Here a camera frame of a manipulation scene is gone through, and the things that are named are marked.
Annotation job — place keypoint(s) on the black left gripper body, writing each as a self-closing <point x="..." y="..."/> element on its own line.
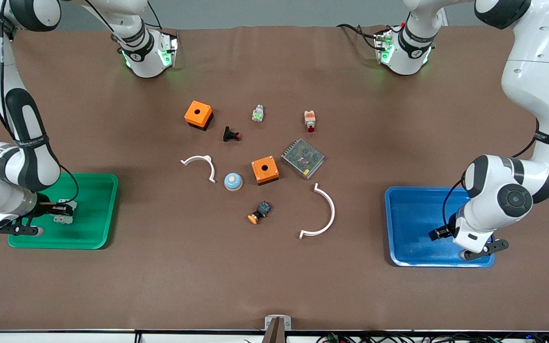
<point x="449" y="229"/>

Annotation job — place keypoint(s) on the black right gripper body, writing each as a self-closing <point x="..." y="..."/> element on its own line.
<point x="47" y="210"/>

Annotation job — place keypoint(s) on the white red circuit breaker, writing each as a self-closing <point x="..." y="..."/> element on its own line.
<point x="67" y="220"/>

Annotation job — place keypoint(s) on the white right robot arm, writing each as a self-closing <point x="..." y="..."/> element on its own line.
<point x="26" y="162"/>

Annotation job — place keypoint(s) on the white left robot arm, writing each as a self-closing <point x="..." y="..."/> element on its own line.
<point x="536" y="81"/>

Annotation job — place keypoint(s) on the green plastic tray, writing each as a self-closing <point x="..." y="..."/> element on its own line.
<point x="91" y="214"/>

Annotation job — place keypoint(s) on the blue plastic tray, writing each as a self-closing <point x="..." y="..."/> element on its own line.
<point x="412" y="214"/>

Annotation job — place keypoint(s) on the large white curved clip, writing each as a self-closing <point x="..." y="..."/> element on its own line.
<point x="331" y="209"/>

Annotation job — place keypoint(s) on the small white curved clip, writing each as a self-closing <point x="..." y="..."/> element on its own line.
<point x="205" y="158"/>

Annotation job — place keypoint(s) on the metal mesh power supply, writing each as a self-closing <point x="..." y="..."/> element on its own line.
<point x="303" y="158"/>

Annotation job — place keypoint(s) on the orange button box black base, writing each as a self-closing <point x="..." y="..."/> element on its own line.
<point x="198" y="113"/>

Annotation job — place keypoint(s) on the brown table mat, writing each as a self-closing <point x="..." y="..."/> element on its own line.
<point x="274" y="276"/>

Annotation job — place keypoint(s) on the white orange red button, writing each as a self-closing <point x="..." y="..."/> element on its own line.
<point x="310" y="120"/>

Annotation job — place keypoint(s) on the blue white dome button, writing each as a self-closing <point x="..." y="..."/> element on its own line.
<point x="233" y="181"/>

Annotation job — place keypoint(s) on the orange button blue contact block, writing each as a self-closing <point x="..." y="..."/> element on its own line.
<point x="261" y="210"/>

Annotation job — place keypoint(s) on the black red push button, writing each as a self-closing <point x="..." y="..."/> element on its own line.
<point x="230" y="134"/>

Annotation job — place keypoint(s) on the grey bracket with post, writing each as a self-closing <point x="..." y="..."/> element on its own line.
<point x="278" y="326"/>

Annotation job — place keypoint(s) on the green white switch module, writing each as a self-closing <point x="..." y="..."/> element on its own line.
<point x="258" y="114"/>

